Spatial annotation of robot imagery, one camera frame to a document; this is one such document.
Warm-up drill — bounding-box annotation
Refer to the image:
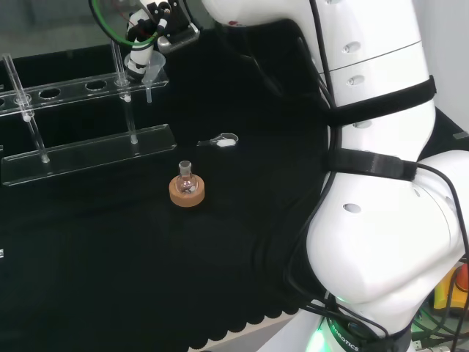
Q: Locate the green cable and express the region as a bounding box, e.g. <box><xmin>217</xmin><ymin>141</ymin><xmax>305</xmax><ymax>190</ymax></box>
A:
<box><xmin>89</xmin><ymin>0</ymin><xmax>163</xmax><ymax>48</ymax></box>

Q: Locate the clear weighing funnel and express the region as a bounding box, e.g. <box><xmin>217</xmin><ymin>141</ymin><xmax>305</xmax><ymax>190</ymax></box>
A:
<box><xmin>196</xmin><ymin>132</ymin><xmax>240</xmax><ymax>150</ymax></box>

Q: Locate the black cloth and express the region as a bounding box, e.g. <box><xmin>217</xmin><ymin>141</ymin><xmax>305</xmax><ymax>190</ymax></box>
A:
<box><xmin>0</xmin><ymin>27</ymin><xmax>469</xmax><ymax>352</ymax></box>

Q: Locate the yellow stop button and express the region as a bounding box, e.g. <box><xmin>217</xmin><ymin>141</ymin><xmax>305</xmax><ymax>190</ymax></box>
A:
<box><xmin>433</xmin><ymin>262</ymin><xmax>469</xmax><ymax>317</ymax></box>

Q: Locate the clear acrylic funnel stand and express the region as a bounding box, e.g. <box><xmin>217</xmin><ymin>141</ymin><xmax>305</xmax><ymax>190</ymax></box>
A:
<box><xmin>0</xmin><ymin>40</ymin><xmax>178</xmax><ymax>188</ymax></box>

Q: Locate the small round-bottom glass flask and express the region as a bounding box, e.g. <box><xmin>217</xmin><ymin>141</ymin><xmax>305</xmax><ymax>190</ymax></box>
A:
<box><xmin>174</xmin><ymin>160</ymin><xmax>199</xmax><ymax>195</ymax></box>

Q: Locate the clear plastic funnel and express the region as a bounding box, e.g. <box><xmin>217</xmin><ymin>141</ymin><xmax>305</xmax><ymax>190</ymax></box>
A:
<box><xmin>124</xmin><ymin>51</ymin><xmax>168</xmax><ymax>105</ymax></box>

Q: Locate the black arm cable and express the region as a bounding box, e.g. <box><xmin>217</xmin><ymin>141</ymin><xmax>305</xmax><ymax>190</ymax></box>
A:
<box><xmin>284</xmin><ymin>0</ymin><xmax>469</xmax><ymax>342</ymax></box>

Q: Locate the cork ring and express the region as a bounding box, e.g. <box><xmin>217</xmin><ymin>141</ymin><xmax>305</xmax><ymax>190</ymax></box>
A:
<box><xmin>169</xmin><ymin>175</ymin><xmax>206</xmax><ymax>210</ymax></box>

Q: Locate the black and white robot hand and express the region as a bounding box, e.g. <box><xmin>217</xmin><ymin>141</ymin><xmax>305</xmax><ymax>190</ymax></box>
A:
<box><xmin>124</xmin><ymin>0</ymin><xmax>201</xmax><ymax>80</ymax></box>

